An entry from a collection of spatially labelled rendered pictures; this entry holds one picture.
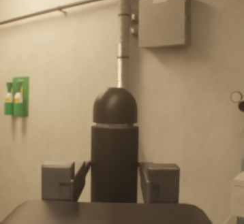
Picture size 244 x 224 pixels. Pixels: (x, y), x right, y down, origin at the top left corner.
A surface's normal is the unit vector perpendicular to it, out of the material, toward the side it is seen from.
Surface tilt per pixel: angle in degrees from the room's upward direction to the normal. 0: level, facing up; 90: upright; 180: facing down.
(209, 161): 90
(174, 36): 90
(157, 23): 90
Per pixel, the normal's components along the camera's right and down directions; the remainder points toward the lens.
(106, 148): -0.25, 0.00
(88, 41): -0.58, 0.00
